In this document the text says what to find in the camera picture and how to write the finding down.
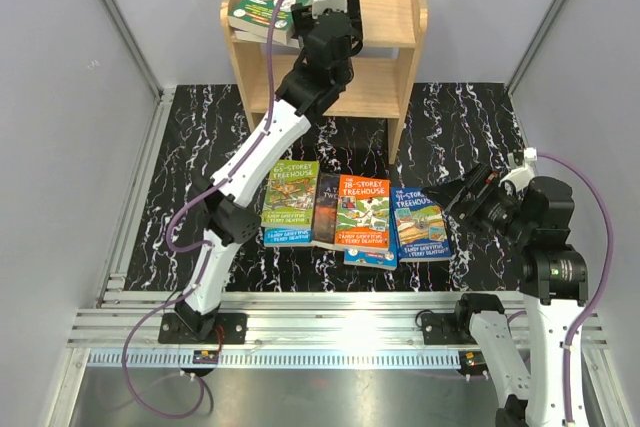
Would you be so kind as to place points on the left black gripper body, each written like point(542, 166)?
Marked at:
point(301, 18)

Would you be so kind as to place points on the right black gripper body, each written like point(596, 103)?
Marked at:
point(494, 209)

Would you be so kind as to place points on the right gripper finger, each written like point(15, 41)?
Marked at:
point(469, 186)
point(458, 213)

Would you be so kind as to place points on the blue 91-Storey Treehouse book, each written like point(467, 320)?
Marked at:
point(420, 228)

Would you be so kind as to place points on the green back-cover Treehouse book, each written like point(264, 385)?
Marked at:
point(254, 16)

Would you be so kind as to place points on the blue back-cover Treehouse book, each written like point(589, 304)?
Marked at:
point(373, 259)

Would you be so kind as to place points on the purple 52-Storey Treehouse book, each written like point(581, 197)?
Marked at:
point(250, 37)

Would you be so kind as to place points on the orange 78-Storey Treehouse book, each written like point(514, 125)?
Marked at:
point(363, 214)

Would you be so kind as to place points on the green 65-Storey Treehouse book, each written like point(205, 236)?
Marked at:
point(290, 196)

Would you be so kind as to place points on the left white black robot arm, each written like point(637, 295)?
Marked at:
point(318, 77)

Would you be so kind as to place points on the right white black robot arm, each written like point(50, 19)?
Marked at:
point(554, 284)

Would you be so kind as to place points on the wooden two-tier shelf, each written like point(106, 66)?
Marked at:
point(381, 88)

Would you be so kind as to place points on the dark Tale of Two Cities book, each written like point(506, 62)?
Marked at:
point(325, 210)

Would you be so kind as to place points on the light blue Treehouse book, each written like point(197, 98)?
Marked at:
point(286, 237)

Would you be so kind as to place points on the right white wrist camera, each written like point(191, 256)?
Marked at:
point(520, 170)

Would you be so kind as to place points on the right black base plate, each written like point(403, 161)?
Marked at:
point(441, 329)

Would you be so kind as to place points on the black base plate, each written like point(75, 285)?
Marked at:
point(441, 329)
point(229, 328)

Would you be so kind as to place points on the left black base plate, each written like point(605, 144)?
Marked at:
point(229, 328)

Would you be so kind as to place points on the slotted cable duct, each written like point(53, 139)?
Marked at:
point(443, 359)

